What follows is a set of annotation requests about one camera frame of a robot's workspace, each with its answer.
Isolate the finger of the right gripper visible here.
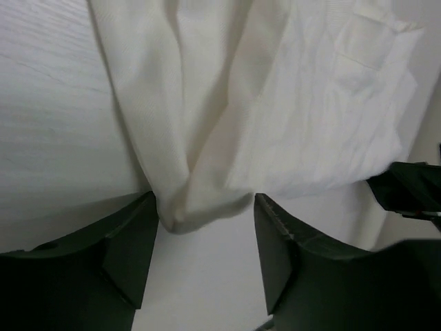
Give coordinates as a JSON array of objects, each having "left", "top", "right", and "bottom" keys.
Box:
[{"left": 367, "top": 162, "right": 440, "bottom": 221}]

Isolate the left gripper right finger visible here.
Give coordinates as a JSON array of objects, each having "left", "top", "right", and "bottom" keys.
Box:
[{"left": 254, "top": 194, "right": 440, "bottom": 330}]

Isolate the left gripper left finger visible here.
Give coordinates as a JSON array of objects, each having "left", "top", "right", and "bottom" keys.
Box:
[{"left": 1, "top": 192, "right": 158, "bottom": 330}]

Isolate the white pleated skirt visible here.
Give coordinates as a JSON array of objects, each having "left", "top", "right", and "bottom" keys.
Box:
[{"left": 90, "top": 1, "right": 423, "bottom": 234}]

